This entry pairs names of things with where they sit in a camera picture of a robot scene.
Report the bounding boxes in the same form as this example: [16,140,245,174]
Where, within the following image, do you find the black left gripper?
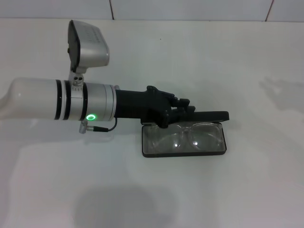
[113,85,197,129]

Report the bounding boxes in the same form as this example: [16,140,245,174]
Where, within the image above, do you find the clear white glasses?
[147,121,224,152]

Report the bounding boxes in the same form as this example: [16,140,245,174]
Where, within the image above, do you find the black glasses case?
[141,110,230,159]

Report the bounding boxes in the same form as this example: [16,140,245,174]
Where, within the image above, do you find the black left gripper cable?
[79,117,119,134]

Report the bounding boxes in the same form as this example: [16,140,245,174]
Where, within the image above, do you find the silver left wrist post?
[72,74,84,92]

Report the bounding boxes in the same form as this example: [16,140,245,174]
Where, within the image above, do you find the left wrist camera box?
[67,19,111,75]

